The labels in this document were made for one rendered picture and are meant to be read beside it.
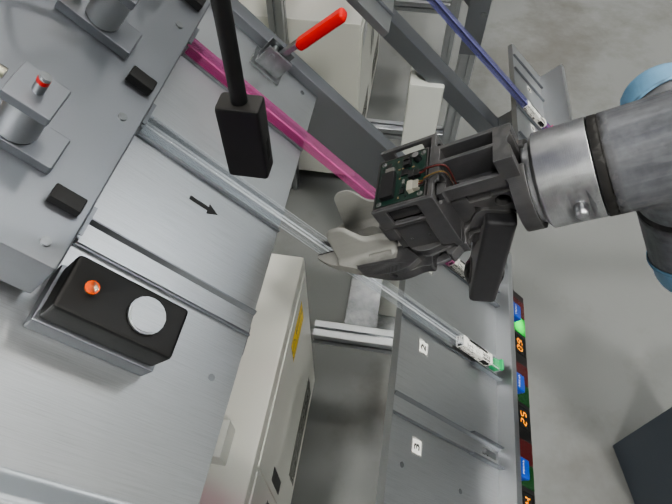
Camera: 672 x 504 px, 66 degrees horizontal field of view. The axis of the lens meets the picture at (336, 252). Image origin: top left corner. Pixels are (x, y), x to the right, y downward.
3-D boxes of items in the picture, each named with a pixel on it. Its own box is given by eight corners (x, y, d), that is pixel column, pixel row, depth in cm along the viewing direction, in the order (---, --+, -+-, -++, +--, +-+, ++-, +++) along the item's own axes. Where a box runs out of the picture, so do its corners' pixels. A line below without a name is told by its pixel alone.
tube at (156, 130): (493, 362, 67) (501, 360, 66) (493, 372, 66) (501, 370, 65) (142, 118, 42) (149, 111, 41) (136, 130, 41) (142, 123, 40)
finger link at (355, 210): (303, 192, 51) (384, 169, 46) (335, 227, 55) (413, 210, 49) (295, 216, 49) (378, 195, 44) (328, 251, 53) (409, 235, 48)
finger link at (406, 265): (358, 239, 49) (444, 212, 45) (368, 249, 50) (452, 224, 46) (354, 279, 46) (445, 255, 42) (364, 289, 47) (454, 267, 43)
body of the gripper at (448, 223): (374, 152, 45) (513, 103, 39) (417, 212, 50) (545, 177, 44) (362, 219, 41) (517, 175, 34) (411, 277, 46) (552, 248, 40)
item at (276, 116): (482, 285, 73) (491, 282, 72) (482, 294, 72) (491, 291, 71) (169, 28, 47) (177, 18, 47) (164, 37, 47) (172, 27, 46)
